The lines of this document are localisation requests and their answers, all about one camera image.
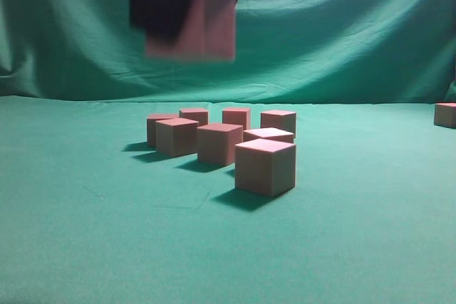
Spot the carried cube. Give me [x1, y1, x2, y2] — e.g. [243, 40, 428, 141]
[197, 123, 244, 166]
[234, 139, 296, 197]

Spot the green backdrop cloth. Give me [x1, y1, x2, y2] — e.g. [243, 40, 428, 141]
[1, 0, 455, 104]

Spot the column cube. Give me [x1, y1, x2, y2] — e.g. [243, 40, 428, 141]
[243, 127, 294, 143]
[155, 118, 199, 157]
[434, 103, 456, 129]
[145, 0, 236, 62]

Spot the placed cube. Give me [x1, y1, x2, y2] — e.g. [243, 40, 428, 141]
[260, 110, 296, 136]
[180, 108, 209, 126]
[222, 108, 251, 130]

